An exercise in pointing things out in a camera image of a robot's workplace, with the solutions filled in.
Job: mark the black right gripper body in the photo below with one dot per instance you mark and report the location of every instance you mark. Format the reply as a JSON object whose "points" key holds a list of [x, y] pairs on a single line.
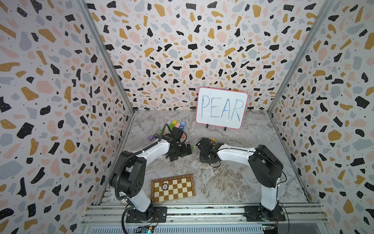
{"points": [[203, 158]]}

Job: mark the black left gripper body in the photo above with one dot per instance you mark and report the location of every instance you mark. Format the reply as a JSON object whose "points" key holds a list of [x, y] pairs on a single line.
{"points": [[181, 151]]}

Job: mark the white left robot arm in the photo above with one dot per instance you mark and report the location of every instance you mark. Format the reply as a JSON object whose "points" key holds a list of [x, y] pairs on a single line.
{"points": [[128, 174]]}

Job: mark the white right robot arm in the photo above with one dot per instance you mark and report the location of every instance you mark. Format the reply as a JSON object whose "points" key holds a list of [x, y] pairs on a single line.
{"points": [[266, 168]]}

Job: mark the wooden chessboard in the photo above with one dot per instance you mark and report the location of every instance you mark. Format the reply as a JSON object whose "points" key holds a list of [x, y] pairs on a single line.
{"points": [[172, 188]]}

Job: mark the pink framed whiteboard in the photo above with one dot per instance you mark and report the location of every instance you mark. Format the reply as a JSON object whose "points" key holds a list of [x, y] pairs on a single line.
{"points": [[222, 108]]}

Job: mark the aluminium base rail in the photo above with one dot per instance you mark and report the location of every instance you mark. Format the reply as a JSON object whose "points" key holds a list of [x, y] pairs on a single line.
{"points": [[296, 218]]}

